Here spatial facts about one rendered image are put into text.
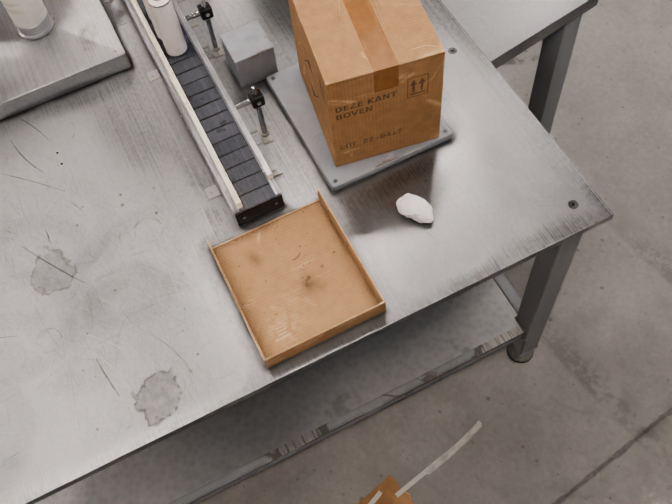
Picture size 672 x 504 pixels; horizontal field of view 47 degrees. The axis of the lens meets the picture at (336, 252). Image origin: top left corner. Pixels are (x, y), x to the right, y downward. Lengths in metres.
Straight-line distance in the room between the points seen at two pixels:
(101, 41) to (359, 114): 0.74
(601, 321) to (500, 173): 0.92
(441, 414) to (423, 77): 1.12
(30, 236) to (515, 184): 1.05
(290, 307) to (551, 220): 0.57
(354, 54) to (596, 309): 1.32
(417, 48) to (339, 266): 0.46
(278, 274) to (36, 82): 0.78
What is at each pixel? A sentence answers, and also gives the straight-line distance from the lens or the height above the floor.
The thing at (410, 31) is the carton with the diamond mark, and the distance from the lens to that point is 1.58.
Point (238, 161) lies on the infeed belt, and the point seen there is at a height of 0.88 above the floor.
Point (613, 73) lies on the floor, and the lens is 3.09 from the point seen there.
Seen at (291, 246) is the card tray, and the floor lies 0.83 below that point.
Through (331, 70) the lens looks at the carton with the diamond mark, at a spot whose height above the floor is 1.12.
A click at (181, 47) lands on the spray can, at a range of 1.92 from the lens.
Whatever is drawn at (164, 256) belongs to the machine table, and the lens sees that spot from 1.68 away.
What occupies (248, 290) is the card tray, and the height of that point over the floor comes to 0.83.
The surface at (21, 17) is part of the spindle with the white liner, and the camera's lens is 2.07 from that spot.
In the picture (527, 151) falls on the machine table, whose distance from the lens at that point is 1.77.
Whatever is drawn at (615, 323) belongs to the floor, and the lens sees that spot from 2.54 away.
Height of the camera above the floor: 2.24
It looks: 61 degrees down
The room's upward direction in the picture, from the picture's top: 9 degrees counter-clockwise
